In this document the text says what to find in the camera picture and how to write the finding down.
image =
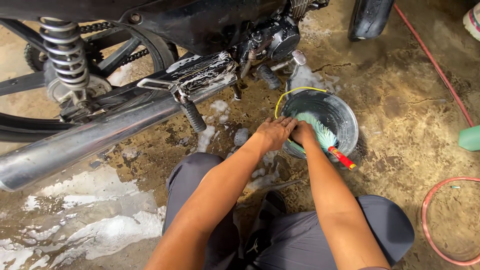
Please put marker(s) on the person's black shoe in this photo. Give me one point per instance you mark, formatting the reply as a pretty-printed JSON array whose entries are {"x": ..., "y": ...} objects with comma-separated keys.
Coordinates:
[{"x": 264, "y": 228}]

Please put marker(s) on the white plastic bucket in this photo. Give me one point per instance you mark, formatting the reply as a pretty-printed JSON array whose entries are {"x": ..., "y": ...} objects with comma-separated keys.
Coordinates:
[{"x": 472, "y": 20}]

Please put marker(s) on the black motorcycle front tyre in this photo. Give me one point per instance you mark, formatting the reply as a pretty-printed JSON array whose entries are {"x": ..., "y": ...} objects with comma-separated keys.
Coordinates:
[{"x": 369, "y": 18}]

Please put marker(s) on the person's left hand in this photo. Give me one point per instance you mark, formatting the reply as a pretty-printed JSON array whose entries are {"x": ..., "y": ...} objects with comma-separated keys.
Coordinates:
[{"x": 274, "y": 132}]

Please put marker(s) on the black motorcycle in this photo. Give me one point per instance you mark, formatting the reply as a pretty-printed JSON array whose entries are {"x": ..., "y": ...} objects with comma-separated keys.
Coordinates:
[{"x": 150, "y": 56}]

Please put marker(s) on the chrome coil shock absorber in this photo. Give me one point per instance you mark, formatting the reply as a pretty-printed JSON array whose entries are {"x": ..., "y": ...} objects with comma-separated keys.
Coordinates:
[{"x": 64, "y": 52}]

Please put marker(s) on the person's grey trousers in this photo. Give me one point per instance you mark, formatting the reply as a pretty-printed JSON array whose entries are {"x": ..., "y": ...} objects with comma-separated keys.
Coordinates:
[{"x": 292, "y": 232}]

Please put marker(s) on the person's right hand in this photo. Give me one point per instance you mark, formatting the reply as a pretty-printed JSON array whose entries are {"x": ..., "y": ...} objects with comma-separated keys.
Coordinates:
[{"x": 302, "y": 133}]

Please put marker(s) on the black rubber footpeg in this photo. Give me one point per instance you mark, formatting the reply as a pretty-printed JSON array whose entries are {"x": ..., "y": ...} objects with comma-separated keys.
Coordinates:
[
  {"x": 194, "y": 117},
  {"x": 268, "y": 76}
]

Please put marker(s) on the green plastic container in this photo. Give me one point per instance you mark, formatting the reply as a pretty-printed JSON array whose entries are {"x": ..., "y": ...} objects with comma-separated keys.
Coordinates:
[{"x": 470, "y": 138}]

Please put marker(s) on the chrome exhaust pipe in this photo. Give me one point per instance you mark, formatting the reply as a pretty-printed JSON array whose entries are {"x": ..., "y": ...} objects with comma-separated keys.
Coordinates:
[{"x": 93, "y": 138}]

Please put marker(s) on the person's left fingers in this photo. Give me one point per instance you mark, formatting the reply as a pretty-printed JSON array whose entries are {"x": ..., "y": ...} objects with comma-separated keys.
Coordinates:
[{"x": 288, "y": 123}]

